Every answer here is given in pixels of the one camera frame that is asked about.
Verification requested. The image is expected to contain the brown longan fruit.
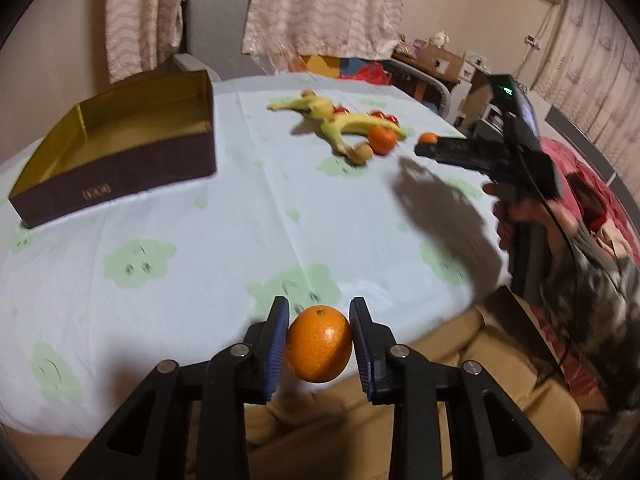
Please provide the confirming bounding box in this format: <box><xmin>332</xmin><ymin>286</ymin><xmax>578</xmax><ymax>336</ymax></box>
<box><xmin>347</xmin><ymin>142</ymin><xmax>374</xmax><ymax>166</ymax></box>

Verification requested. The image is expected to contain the dark gold-lined box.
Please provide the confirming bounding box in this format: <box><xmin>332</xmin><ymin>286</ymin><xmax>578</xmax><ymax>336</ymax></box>
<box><xmin>9</xmin><ymin>70</ymin><xmax>217</xmax><ymax>228</ymax></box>

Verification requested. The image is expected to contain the pink patterned curtain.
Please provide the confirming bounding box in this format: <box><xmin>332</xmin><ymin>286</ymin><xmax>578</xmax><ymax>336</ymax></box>
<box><xmin>242</xmin><ymin>0</ymin><xmax>402</xmax><ymax>61</ymax></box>
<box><xmin>105</xmin><ymin>0</ymin><xmax>186</xmax><ymax>82</ymax></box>

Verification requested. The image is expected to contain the pink patterned curtain left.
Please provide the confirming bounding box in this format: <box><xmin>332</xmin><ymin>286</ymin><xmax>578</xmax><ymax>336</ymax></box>
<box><xmin>105</xmin><ymin>0</ymin><xmax>186</xmax><ymax>82</ymax></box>

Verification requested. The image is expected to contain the red blanket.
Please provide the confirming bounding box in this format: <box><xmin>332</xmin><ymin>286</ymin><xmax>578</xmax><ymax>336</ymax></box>
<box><xmin>541</xmin><ymin>138</ymin><xmax>639</xmax><ymax>263</ymax></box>

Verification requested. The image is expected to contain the white green-patterned tablecloth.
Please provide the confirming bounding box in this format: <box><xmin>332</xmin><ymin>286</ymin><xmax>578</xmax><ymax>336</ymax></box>
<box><xmin>1</xmin><ymin>75</ymin><xmax>508</xmax><ymax>438</ymax></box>

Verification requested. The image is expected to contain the grey armchair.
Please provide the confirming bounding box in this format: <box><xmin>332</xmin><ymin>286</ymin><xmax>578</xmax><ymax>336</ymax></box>
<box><xmin>171</xmin><ymin>0</ymin><xmax>265</xmax><ymax>82</ymax></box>

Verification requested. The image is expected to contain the right hand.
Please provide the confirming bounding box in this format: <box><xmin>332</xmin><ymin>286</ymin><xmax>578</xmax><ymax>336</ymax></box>
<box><xmin>492</xmin><ymin>198</ymin><xmax>578</xmax><ymax>258</ymax></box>

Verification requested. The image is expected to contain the yellow banana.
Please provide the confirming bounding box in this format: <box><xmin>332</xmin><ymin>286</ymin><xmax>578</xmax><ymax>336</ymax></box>
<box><xmin>267</xmin><ymin>90</ymin><xmax>334</xmax><ymax>120</ymax></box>
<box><xmin>320</xmin><ymin>114</ymin><xmax>407</xmax><ymax>155</ymax></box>

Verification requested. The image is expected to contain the pink patterned curtain right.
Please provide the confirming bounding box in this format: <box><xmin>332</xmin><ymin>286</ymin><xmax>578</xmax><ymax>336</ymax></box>
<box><xmin>242</xmin><ymin>0</ymin><xmax>402</xmax><ymax>61</ymax></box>

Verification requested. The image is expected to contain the wooden desk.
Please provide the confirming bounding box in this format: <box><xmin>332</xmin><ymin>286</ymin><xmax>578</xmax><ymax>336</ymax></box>
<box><xmin>385</xmin><ymin>44</ymin><xmax>491</xmax><ymax>128</ymax></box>

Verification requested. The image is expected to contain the forearm in patterned sleeve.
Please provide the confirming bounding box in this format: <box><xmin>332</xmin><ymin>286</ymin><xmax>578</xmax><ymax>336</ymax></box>
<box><xmin>539</xmin><ymin>228</ymin><xmax>640</xmax><ymax>411</ymax></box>

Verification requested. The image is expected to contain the red plastic bag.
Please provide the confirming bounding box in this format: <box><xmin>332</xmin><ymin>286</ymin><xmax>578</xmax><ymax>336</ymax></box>
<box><xmin>340</xmin><ymin>62</ymin><xmax>390</xmax><ymax>86</ymax></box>

